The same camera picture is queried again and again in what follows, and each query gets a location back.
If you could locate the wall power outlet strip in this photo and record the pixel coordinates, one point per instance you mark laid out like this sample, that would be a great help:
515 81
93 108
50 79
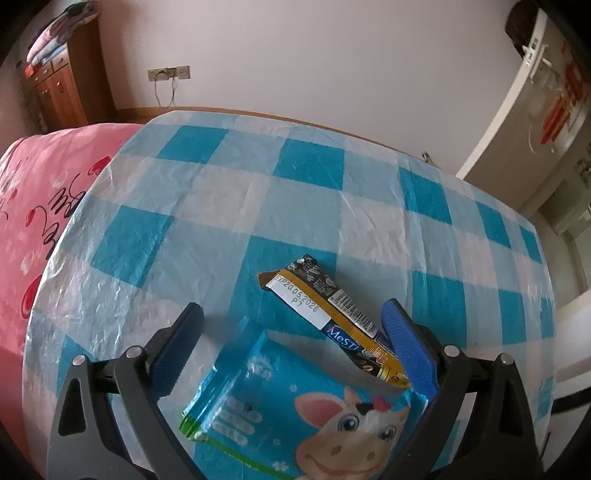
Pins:
167 73

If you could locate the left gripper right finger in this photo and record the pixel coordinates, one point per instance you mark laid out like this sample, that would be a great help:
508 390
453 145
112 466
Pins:
477 423

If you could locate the green cow wipes pack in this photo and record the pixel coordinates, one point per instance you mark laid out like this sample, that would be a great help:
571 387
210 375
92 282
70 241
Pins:
281 416

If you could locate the folded clothes pile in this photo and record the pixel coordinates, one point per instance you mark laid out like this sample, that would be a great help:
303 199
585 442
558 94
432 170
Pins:
60 30

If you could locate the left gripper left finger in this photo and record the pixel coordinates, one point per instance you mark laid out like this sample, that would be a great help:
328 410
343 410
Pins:
107 423

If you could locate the blue checkered plastic tablecloth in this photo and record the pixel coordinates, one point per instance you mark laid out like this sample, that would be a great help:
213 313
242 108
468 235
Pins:
195 205

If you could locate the pink heart bed blanket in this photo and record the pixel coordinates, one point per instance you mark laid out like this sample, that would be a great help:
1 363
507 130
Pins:
43 180

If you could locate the brown wooden cabinet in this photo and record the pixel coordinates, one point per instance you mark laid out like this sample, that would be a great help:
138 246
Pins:
71 88

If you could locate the white bedroom door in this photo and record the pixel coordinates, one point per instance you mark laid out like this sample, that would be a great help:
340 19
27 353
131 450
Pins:
509 163

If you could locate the red door decoration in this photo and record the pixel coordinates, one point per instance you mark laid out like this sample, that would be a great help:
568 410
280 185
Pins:
570 90

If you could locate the gold black candy wrapper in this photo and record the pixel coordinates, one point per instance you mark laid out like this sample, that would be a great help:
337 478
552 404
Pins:
314 296

